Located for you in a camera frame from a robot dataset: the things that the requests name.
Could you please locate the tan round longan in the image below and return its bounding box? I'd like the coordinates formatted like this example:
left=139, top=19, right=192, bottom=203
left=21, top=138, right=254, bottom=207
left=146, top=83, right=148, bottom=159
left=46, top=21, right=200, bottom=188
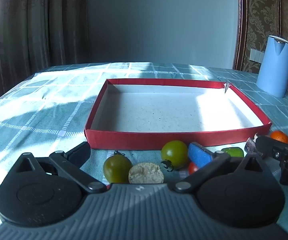
left=128, top=162, right=164, bottom=184

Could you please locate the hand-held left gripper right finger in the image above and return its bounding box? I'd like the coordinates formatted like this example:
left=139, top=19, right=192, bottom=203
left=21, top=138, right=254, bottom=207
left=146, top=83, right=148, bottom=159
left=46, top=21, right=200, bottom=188
left=174, top=142, right=268, bottom=194

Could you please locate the orange mandarin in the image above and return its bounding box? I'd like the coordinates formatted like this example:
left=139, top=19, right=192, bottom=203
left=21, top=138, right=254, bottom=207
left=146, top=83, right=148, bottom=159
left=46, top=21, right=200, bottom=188
left=269, top=130, right=288, bottom=145

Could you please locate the bright green fruit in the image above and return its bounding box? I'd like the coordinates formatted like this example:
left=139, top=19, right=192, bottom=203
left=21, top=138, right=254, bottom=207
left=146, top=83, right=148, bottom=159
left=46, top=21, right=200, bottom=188
left=221, top=147, right=244, bottom=158

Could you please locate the dark wooden wall frame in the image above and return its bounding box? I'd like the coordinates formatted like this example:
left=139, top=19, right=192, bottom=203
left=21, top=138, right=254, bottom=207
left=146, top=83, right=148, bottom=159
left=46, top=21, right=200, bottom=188
left=232, top=0, right=250, bottom=71

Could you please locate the red shallow cardboard box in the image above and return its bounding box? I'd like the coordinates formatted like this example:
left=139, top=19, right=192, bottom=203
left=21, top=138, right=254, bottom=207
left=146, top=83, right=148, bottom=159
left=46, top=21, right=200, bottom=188
left=84, top=78, right=272, bottom=151

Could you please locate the red cherry tomato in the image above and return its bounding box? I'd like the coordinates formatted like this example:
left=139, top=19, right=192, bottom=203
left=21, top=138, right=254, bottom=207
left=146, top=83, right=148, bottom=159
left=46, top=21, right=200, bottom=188
left=188, top=162, right=199, bottom=175

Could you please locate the brown curtain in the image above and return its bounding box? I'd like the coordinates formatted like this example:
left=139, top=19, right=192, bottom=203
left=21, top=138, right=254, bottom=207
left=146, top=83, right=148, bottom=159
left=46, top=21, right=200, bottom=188
left=0, top=0, right=89, bottom=103

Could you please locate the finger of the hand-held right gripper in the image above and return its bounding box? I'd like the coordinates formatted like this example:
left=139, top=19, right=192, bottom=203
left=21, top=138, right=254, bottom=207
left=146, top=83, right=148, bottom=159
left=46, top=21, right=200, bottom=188
left=244, top=132, right=288, bottom=159

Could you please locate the light blue kettle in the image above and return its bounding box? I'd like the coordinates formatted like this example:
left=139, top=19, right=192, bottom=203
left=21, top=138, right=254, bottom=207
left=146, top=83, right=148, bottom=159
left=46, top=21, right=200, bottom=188
left=256, top=35, right=288, bottom=98

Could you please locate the white wall switch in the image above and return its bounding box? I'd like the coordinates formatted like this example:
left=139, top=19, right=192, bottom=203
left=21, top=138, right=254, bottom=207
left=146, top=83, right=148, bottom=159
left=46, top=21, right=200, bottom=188
left=249, top=48, right=264, bottom=63

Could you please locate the green tomato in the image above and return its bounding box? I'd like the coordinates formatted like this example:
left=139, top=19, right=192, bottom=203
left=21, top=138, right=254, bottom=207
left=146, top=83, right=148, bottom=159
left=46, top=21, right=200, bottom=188
left=160, top=140, right=189, bottom=172
left=103, top=150, right=133, bottom=183

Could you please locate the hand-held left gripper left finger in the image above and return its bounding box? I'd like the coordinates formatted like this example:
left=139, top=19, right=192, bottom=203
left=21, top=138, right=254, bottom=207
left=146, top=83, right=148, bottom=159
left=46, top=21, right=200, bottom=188
left=14, top=141, right=107, bottom=194

